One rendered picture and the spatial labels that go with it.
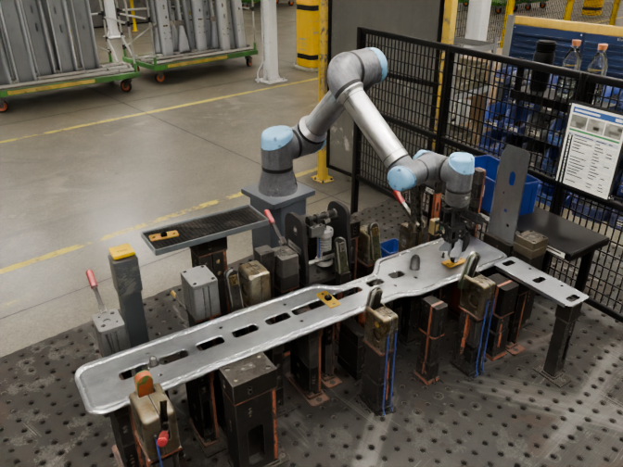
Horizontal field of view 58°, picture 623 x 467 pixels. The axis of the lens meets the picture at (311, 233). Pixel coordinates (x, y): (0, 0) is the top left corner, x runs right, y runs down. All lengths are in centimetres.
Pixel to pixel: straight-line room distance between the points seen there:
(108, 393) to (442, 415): 94
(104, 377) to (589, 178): 168
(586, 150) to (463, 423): 103
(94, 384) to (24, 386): 58
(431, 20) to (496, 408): 278
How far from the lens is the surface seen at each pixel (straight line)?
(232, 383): 138
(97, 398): 146
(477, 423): 181
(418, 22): 410
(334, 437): 172
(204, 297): 161
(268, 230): 213
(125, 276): 171
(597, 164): 218
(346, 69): 178
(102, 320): 160
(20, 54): 822
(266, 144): 206
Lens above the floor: 196
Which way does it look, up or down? 28 degrees down
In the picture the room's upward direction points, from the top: straight up
